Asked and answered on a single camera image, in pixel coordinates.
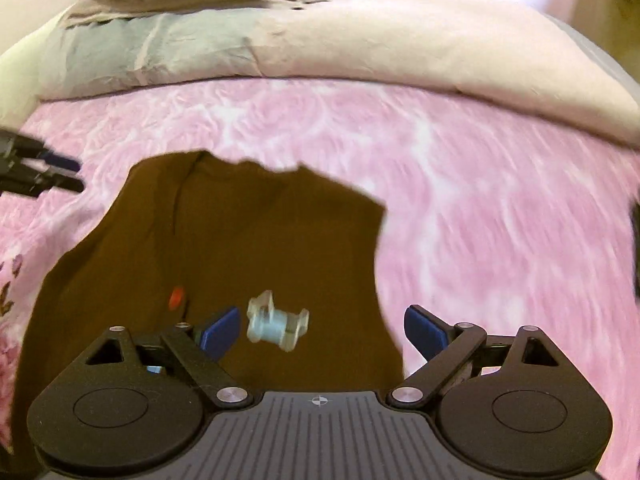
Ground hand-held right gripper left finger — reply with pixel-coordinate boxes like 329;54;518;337
82;306;253;408

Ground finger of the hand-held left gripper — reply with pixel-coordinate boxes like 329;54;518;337
0;165;86;199
0;130;82;171

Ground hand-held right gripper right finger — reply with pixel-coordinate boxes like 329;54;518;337
387;304;556;408

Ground brown knit sweater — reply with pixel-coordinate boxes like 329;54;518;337
10;150;406;461

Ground stack of dark folded clothes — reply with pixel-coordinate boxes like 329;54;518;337
627;205;640;303

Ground clear plastic clip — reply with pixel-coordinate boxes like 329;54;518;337
246;291;310;352

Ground pink floral blanket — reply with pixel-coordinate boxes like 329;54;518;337
0;77;640;480

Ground grey blue cloth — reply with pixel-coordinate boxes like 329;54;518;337
37;12;261;98

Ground beige duvet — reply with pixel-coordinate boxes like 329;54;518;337
0;0;640;148

